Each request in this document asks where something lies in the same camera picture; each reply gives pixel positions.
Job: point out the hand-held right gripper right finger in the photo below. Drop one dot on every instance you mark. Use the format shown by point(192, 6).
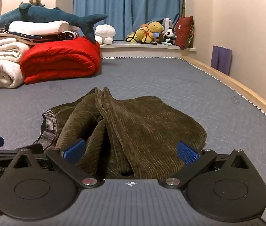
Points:
point(187, 153)

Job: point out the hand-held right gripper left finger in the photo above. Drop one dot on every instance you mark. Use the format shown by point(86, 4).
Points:
point(74, 151)

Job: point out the white folded blanket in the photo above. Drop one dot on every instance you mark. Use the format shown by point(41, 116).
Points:
point(1, 70)

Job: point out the grey quilted mattress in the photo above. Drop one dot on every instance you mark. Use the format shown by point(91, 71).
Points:
point(170, 82)

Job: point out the red folded quilt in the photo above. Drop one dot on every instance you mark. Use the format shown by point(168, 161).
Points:
point(60, 58)

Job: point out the purple bag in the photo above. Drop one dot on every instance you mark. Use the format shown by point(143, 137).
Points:
point(221, 60)

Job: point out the navy patterned folded blanket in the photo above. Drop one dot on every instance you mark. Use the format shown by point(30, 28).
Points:
point(60, 36)

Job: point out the red cushion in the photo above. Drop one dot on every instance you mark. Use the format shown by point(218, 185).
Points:
point(183, 33)

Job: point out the panda plush toy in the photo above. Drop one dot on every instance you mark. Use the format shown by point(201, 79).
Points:
point(169, 33)

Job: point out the white plush toy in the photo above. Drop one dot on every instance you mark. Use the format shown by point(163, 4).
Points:
point(104, 33)

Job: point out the white pillow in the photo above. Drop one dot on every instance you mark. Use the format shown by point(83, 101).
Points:
point(41, 27)

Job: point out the yellow bear plush toy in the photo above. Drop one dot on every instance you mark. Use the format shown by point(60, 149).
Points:
point(142, 34)

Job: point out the yellow round plush toy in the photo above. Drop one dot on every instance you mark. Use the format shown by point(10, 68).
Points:
point(155, 27)

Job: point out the white fan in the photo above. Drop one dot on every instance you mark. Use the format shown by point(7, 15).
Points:
point(168, 22)

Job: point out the blue shark plush toy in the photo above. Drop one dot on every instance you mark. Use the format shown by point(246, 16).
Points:
point(41, 14)

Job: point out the brown plush toy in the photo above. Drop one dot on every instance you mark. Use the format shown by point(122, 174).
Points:
point(36, 1)

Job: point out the blue curtain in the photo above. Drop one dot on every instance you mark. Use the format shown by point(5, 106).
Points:
point(123, 4)

